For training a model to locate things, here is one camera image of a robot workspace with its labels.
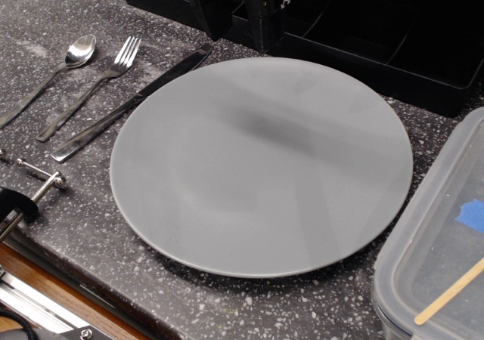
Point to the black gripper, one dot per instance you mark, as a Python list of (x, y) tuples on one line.
[(266, 19)]

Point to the silver metal spoon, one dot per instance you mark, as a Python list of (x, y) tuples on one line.
[(78, 54)]

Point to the grey round plate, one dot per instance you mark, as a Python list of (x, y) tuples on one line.
[(261, 167)]

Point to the silver metal knife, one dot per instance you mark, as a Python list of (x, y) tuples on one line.
[(82, 139)]

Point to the silver metal fork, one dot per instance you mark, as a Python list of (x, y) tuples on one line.
[(120, 66)]

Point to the black compartment tray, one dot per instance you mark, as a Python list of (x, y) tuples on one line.
[(428, 53)]

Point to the metal screw clamp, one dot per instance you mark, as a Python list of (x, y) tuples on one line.
[(17, 207)]

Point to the blue tape piece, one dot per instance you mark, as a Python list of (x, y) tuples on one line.
[(472, 215)]

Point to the clear plastic container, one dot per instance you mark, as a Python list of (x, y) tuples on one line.
[(428, 250)]

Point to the wooden stick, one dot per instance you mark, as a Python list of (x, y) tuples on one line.
[(450, 293)]

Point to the aluminium rail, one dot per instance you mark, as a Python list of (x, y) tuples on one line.
[(41, 310)]

